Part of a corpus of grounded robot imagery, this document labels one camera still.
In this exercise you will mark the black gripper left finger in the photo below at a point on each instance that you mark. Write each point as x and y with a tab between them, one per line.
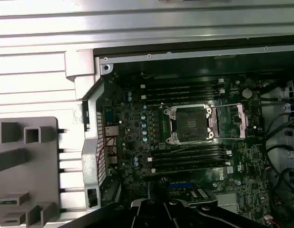
147	213

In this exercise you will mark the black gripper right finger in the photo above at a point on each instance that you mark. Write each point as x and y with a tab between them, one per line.
182	213

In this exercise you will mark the metal socket cover frame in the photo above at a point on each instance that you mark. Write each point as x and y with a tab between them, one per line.
242	128

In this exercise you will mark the CPU socket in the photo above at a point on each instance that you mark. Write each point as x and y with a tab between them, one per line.
189	123

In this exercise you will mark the blue expansion slot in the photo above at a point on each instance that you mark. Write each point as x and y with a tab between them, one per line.
180	185

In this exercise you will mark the black RAM slot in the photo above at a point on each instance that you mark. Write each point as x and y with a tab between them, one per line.
182	99
182	89
189	149
182	94
189	164
182	83
189	159
189	154

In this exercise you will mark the green motherboard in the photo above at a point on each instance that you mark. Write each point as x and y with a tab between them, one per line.
247	152

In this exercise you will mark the grey plastic parts rack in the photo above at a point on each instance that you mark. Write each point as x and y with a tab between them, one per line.
42	180

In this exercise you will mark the round coin battery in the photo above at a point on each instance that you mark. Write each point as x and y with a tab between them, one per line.
247	93

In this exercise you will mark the green RAM stick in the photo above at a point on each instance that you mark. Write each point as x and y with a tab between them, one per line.
6	202

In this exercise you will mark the black open PC case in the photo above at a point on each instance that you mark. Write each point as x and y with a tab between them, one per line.
185	54

